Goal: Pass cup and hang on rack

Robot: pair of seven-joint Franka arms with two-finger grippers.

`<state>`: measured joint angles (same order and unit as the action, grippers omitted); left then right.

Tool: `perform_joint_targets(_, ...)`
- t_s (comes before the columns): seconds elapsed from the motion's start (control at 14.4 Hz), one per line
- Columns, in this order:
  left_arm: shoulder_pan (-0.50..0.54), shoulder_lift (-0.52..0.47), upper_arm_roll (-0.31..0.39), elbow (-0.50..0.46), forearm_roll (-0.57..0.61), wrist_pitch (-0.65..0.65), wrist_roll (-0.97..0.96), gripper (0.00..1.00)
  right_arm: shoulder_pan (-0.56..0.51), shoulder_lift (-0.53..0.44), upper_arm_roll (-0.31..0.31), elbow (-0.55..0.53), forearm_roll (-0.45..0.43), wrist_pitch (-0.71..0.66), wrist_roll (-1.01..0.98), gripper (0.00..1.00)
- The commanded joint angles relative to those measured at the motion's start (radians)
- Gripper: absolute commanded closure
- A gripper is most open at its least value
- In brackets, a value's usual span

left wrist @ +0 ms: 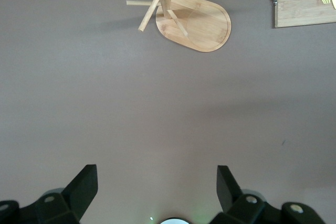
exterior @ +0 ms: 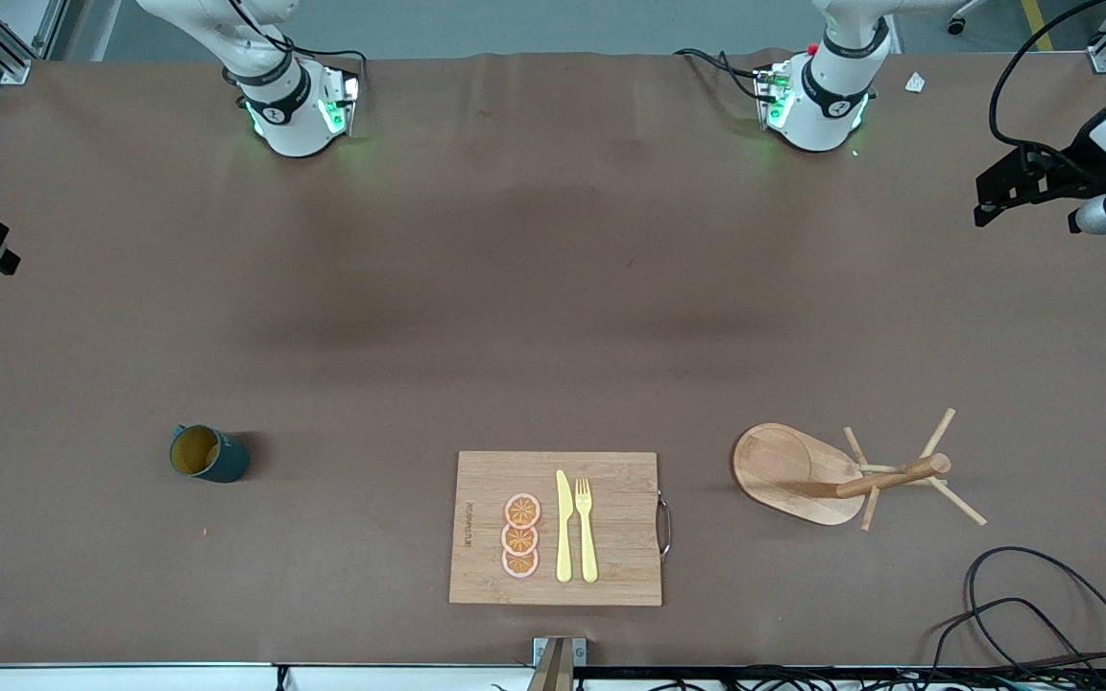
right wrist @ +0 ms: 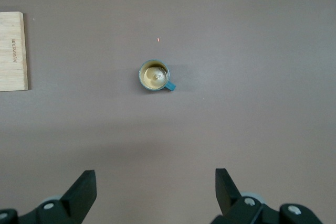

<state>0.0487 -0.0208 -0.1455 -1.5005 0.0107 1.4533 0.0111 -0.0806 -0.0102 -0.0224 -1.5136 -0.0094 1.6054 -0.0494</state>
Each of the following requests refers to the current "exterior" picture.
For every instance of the yellow plastic fork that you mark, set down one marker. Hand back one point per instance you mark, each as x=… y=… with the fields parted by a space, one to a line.
x=589 y=547

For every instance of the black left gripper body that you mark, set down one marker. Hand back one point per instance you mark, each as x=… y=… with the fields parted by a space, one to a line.
x=1071 y=169

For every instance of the brown table mat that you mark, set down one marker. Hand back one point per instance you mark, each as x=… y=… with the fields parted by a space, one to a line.
x=419 y=288

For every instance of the yellow plastic knife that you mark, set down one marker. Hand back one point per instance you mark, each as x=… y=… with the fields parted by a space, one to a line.
x=565 y=537

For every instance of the white table frame rail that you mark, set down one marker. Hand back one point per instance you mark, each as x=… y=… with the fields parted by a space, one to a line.
x=131 y=679

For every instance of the black chair caster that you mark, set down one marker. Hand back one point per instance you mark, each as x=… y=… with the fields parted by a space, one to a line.
x=961 y=21

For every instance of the teal cup with yellow inside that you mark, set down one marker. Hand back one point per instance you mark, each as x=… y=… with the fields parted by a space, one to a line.
x=227 y=461

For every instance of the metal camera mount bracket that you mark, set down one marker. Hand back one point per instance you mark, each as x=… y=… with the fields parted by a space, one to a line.
x=558 y=662

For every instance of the toy orange slice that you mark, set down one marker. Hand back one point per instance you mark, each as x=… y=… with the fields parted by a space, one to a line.
x=519 y=565
x=522 y=511
x=519 y=539

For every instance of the wooden cup rack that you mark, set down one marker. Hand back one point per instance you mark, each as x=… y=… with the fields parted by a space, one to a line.
x=783 y=470

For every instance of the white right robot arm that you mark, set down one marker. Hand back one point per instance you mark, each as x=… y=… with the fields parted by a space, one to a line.
x=289 y=125

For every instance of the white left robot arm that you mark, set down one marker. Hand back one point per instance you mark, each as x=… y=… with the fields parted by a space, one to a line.
x=817 y=120

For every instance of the white paper scrap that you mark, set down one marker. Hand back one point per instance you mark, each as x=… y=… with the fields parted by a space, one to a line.
x=915 y=83

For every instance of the bamboo cutting board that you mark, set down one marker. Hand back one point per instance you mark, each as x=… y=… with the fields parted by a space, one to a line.
x=611 y=576

